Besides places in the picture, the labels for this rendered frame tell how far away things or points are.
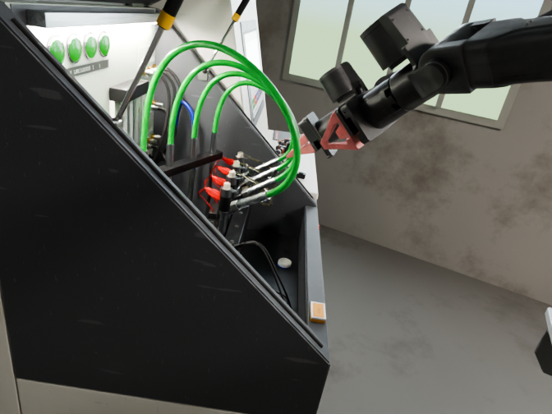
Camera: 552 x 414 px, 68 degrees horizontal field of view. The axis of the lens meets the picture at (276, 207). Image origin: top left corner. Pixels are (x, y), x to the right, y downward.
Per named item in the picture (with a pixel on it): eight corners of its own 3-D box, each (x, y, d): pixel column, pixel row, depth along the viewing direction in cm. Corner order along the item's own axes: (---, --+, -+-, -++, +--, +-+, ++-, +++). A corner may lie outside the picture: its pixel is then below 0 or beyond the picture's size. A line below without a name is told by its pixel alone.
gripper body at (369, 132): (336, 109, 60) (374, 82, 55) (369, 90, 67) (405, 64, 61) (360, 147, 61) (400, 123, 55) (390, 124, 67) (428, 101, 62)
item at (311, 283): (313, 407, 83) (329, 347, 76) (292, 403, 83) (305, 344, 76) (308, 249, 139) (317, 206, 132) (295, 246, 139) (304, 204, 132)
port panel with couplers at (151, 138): (148, 166, 115) (150, 49, 102) (136, 164, 115) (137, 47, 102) (162, 152, 127) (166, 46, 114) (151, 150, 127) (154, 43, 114)
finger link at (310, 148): (279, 135, 96) (311, 113, 92) (296, 161, 97) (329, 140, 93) (270, 142, 90) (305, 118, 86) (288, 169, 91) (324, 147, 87)
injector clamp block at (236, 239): (232, 295, 105) (238, 244, 98) (193, 289, 104) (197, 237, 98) (247, 232, 135) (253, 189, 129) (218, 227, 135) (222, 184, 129)
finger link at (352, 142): (303, 133, 67) (342, 103, 60) (327, 119, 71) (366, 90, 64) (326, 168, 67) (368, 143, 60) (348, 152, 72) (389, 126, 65)
